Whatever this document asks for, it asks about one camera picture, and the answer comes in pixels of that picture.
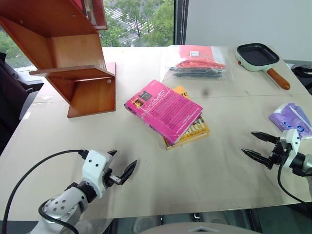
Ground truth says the black office chair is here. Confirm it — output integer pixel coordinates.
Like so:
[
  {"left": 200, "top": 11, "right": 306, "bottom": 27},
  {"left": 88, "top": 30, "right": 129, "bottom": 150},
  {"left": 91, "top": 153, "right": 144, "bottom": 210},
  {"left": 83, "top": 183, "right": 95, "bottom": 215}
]
[{"left": 0, "top": 51, "right": 45, "bottom": 156}]

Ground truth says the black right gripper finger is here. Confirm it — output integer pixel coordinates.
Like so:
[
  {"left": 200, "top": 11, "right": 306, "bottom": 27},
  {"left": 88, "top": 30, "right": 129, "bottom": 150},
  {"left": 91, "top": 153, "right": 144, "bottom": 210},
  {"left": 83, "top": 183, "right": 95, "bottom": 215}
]
[
  {"left": 240, "top": 148, "right": 272, "bottom": 167},
  {"left": 250, "top": 131, "right": 281, "bottom": 145}
]

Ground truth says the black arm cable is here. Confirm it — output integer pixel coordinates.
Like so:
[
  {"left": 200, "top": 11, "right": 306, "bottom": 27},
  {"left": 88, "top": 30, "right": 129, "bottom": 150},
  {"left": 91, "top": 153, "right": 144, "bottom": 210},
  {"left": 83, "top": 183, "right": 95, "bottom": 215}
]
[
  {"left": 1, "top": 149, "right": 89, "bottom": 234},
  {"left": 277, "top": 145, "right": 308, "bottom": 204}
]

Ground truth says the mint green square frying pan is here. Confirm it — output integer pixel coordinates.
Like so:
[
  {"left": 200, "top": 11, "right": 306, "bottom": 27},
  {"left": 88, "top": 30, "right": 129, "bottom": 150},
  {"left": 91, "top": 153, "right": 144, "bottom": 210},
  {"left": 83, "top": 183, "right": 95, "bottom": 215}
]
[{"left": 235, "top": 43, "right": 291, "bottom": 91}]

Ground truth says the black window frame post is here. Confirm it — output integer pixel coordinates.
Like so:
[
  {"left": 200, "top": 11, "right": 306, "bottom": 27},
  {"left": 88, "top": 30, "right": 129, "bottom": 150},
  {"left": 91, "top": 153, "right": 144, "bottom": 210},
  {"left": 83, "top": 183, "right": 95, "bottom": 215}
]
[{"left": 173, "top": 0, "right": 189, "bottom": 46}]

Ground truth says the pink paperback book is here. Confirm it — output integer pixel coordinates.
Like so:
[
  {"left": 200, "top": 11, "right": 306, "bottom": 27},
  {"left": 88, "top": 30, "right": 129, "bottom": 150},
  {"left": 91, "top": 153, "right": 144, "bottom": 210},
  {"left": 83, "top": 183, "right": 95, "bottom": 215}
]
[{"left": 124, "top": 79, "right": 204, "bottom": 146}]

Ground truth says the purple plastic bag pack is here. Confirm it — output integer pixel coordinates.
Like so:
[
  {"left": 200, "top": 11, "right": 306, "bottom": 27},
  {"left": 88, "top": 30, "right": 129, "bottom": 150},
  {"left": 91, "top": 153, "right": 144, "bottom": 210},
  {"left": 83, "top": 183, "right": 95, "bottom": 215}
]
[{"left": 269, "top": 102, "right": 312, "bottom": 140}]

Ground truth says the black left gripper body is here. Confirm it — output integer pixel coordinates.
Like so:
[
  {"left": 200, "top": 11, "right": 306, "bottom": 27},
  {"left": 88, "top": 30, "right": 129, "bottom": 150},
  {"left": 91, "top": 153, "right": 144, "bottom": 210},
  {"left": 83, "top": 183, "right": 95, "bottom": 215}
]
[{"left": 103, "top": 168, "right": 122, "bottom": 188}]

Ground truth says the clear plastic zip bag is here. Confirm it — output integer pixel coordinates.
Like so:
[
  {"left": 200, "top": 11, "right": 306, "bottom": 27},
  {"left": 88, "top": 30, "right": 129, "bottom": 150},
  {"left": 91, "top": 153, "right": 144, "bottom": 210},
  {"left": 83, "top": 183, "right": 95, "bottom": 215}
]
[{"left": 160, "top": 45, "right": 235, "bottom": 83}]

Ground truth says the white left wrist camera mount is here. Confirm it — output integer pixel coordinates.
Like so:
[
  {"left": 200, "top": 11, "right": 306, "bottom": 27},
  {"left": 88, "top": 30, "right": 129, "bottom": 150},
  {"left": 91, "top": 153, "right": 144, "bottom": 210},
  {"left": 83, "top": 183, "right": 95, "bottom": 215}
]
[{"left": 81, "top": 149, "right": 114, "bottom": 198}]

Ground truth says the wooden shelf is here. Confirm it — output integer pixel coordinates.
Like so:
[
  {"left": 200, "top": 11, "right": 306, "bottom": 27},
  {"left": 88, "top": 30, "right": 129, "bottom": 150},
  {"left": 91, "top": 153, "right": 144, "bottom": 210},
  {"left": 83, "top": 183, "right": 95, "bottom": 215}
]
[{"left": 0, "top": 0, "right": 117, "bottom": 119}]

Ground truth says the black bundle in bag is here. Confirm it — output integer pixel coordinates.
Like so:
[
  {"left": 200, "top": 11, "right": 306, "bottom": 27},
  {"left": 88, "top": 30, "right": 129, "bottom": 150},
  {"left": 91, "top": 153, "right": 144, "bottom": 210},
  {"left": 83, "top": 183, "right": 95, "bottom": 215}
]
[{"left": 170, "top": 66, "right": 225, "bottom": 80}]

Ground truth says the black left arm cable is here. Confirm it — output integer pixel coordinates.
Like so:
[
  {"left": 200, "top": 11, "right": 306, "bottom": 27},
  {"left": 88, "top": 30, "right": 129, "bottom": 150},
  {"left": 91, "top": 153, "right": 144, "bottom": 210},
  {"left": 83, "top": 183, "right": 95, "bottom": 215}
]
[{"left": 1, "top": 149, "right": 89, "bottom": 234}]

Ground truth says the red bundle in bag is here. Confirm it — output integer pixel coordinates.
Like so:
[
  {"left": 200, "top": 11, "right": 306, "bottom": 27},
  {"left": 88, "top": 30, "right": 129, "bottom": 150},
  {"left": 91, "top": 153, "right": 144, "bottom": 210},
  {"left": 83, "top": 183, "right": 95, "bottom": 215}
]
[{"left": 175, "top": 58, "right": 227, "bottom": 72}]

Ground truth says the red flat packet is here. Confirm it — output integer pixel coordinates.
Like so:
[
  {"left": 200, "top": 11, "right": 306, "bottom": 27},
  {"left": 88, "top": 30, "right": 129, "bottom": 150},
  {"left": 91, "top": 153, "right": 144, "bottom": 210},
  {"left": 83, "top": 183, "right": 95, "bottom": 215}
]
[{"left": 179, "top": 45, "right": 215, "bottom": 61}]

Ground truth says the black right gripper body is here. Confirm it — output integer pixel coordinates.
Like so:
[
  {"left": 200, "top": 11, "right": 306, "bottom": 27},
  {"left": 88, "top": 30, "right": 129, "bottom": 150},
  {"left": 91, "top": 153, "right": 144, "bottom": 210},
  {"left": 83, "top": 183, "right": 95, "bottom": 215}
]
[{"left": 266, "top": 136, "right": 293, "bottom": 171}]

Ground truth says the black object beside table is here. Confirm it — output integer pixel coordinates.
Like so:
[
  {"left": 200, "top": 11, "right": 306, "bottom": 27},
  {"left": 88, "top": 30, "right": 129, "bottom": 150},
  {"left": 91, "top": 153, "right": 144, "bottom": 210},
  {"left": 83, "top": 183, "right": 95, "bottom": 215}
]
[{"left": 291, "top": 62, "right": 312, "bottom": 96}]

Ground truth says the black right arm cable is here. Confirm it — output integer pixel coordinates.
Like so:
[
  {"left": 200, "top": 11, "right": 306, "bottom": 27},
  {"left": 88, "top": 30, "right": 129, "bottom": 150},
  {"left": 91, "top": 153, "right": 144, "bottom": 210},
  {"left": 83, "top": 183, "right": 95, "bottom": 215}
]
[{"left": 277, "top": 145, "right": 308, "bottom": 204}]

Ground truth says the yellow paperback book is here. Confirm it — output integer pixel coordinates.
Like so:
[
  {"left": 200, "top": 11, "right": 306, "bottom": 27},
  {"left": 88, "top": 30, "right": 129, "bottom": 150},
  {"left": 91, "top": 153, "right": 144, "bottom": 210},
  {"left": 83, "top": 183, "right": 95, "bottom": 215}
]
[{"left": 162, "top": 85, "right": 211, "bottom": 151}]

